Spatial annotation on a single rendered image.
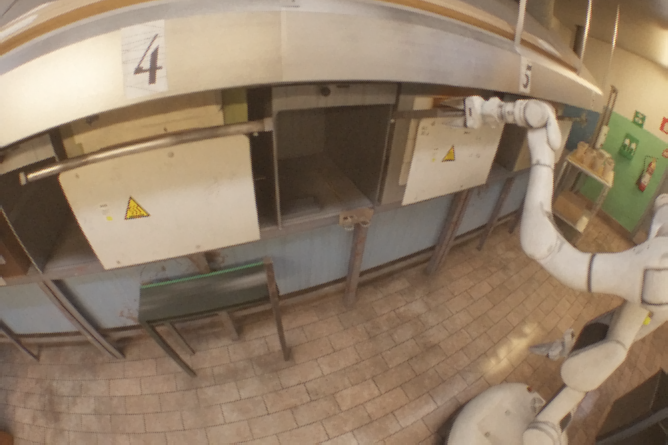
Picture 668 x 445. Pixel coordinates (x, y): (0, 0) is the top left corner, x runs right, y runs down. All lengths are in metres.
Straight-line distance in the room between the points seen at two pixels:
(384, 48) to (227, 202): 0.62
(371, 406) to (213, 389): 0.89
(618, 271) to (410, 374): 1.42
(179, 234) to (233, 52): 0.61
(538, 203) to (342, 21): 0.58
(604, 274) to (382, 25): 0.68
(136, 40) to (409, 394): 1.85
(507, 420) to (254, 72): 1.69
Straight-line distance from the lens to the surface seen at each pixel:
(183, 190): 0.85
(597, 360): 0.91
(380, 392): 1.70
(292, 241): 1.31
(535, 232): 0.63
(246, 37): 0.55
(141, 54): 0.57
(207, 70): 0.55
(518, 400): 1.58
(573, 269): 0.60
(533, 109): 0.75
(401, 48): 0.69
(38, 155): 1.08
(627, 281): 0.58
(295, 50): 0.57
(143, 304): 1.28
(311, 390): 1.66
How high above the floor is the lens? 1.60
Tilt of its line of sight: 34 degrees down
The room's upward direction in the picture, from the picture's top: 4 degrees clockwise
